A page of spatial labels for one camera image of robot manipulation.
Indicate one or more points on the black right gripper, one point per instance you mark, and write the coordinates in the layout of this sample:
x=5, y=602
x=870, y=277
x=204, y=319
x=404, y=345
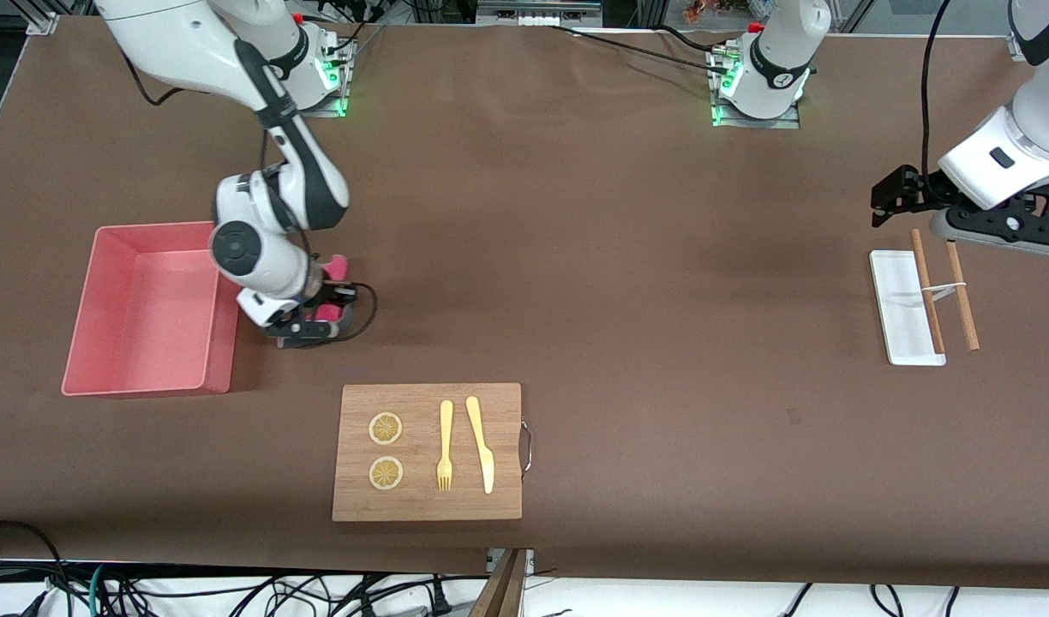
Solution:
x=329, y=300

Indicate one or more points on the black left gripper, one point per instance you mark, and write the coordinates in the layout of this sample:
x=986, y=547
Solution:
x=929, y=188

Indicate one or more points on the pink and grey cloth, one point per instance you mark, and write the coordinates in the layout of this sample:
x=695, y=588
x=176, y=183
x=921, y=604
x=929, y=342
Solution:
x=336, y=268

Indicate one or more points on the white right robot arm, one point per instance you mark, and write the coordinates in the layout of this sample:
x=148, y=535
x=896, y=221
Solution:
x=284, y=266

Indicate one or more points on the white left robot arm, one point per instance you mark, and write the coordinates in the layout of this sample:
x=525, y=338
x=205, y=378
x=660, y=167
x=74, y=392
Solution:
x=782, y=60

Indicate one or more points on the white rubber band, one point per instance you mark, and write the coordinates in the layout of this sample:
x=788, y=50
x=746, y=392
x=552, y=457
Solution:
x=944, y=290

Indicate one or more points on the white rectangular tray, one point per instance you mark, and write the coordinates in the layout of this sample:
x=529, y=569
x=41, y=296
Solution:
x=897, y=308

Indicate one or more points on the yellow lemon slice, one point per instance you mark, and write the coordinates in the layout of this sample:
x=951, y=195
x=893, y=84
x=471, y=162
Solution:
x=386, y=428
x=386, y=473

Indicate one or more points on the yellow plastic fork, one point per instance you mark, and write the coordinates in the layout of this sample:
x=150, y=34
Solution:
x=446, y=428

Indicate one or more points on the pink plastic bin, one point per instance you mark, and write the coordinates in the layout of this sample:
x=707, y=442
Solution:
x=147, y=308

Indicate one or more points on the wooden cutting board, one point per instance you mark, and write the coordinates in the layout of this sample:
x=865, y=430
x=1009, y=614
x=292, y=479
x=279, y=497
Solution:
x=417, y=506

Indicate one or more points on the yellow plastic knife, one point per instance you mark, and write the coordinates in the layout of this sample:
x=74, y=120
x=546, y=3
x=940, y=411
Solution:
x=486, y=467

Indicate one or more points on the orange toy object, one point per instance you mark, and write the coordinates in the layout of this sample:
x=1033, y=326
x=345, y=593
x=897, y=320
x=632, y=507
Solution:
x=700, y=10

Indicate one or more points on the black power plug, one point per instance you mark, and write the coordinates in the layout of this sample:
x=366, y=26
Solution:
x=439, y=600

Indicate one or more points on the white electrical box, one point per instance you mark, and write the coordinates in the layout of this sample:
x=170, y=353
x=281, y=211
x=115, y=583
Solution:
x=533, y=15

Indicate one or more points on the brown wooden beam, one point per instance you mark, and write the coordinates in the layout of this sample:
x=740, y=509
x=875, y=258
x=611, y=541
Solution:
x=499, y=596

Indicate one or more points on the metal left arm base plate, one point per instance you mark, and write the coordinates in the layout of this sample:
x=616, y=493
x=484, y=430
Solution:
x=786, y=122

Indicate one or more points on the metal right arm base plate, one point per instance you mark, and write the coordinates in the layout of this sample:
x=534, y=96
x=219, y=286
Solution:
x=340, y=103

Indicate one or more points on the small metal bracket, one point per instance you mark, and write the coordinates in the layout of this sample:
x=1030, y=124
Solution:
x=529, y=561

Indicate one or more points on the aluminium corner bracket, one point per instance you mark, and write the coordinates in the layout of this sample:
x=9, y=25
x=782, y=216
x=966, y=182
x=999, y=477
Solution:
x=43, y=24

